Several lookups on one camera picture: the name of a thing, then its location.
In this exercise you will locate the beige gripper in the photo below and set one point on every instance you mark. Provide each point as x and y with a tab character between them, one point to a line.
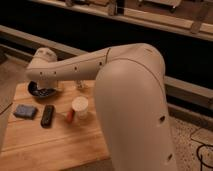
47	84

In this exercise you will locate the dark ceramic bowl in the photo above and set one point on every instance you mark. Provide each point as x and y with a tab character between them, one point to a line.
39	93

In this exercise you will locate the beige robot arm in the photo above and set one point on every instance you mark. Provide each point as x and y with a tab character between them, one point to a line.
130	100

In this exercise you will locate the black remote control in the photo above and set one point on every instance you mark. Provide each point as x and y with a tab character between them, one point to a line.
47	116

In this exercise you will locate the white paper cup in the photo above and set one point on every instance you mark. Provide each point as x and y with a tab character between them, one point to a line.
80	106

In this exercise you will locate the blue sponge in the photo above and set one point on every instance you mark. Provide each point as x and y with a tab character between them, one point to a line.
25	111

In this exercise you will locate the red marker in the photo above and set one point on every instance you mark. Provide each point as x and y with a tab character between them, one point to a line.
70	116

